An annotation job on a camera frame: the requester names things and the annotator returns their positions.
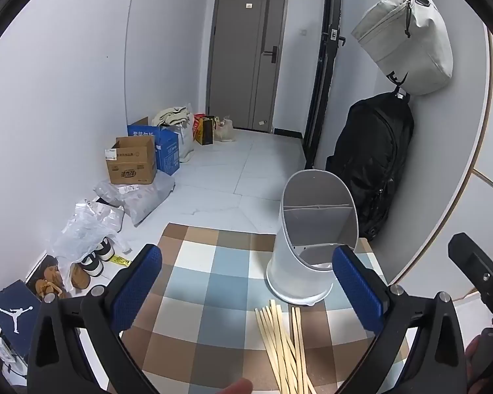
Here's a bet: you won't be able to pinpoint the beige plastic bag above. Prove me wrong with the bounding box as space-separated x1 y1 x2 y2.
214 116 235 142

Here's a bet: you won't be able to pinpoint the black metal security door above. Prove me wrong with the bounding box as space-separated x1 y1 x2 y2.
303 0 346 165

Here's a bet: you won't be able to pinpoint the grey plastic parcel bag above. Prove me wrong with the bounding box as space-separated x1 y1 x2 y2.
94 171 176 226

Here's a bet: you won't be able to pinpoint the clear plastic bag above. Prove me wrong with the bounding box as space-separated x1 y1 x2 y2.
49 222 122 274

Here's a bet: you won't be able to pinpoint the person's left hand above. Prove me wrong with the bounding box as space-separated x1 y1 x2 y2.
219 378 254 394

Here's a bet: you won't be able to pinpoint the brown shoe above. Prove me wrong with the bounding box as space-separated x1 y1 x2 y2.
71 263 92 290

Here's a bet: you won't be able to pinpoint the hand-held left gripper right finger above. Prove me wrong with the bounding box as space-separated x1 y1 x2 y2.
332 245 467 394

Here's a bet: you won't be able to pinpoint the wood-framed white panel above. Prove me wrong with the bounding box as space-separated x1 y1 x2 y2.
448 164 493 300

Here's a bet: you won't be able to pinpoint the white plastic bag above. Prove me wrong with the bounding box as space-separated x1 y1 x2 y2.
75 202 126 234

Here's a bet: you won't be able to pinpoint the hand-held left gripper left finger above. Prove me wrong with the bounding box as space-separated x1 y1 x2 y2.
28 243 163 394

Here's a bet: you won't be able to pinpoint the brown sandals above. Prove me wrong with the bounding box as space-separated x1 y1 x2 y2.
35 265 66 299

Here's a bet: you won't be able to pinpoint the grey door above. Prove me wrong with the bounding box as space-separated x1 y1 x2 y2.
207 0 290 132

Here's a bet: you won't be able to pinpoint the dark blue shoe box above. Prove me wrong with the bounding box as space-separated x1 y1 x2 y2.
0 280 46 358

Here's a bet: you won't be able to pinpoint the black backpack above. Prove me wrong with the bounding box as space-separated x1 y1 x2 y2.
325 92 415 242

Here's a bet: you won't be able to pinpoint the black paper bag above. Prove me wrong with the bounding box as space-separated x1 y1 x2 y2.
197 117 215 145

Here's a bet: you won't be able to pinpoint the pile of wooden chopsticks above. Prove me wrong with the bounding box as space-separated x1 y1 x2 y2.
255 300 319 394

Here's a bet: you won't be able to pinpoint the brown cardboard box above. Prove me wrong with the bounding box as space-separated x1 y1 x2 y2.
105 135 157 185

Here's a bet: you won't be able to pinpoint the beige folded clothes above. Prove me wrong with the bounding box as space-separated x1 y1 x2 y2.
152 104 194 129

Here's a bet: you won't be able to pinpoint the blue cardboard box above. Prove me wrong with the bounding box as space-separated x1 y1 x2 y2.
127 117 180 175

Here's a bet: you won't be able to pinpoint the checkered cloth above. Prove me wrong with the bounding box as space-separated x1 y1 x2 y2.
119 222 409 394

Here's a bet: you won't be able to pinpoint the grey canvas bag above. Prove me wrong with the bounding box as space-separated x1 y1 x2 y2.
350 0 454 96

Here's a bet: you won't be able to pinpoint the white black sneaker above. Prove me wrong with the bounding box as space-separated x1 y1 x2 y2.
96 237 116 260
80 252 104 275

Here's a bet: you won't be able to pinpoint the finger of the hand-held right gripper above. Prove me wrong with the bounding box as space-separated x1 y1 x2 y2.
448 233 493 317

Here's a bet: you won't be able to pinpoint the white woven sack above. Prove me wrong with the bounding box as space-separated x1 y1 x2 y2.
173 125 195 163

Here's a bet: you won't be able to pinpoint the person's right hand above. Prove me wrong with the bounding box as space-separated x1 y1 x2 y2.
464 334 483 382

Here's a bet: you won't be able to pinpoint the red paper bag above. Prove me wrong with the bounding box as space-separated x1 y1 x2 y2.
193 114 208 142

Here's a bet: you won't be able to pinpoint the white utensil holder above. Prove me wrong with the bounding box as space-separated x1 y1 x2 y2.
265 169 359 306

